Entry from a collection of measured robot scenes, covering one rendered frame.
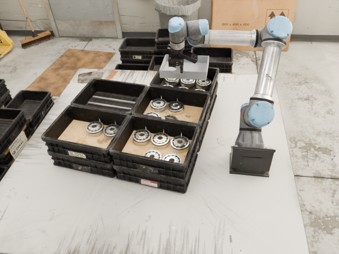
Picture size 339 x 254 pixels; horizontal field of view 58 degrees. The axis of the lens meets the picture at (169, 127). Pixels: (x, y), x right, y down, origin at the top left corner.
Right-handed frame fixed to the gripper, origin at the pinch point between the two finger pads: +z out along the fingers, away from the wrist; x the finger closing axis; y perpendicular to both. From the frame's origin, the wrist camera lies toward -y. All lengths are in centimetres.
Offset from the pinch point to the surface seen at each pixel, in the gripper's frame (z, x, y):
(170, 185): 20, 60, 4
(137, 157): 2, 54, 19
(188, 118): 21.6, 16.0, -3.5
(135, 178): 21, 56, 23
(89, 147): 4, 49, 45
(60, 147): 10, 45, 63
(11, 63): 152, -167, 247
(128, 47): 108, -148, 73
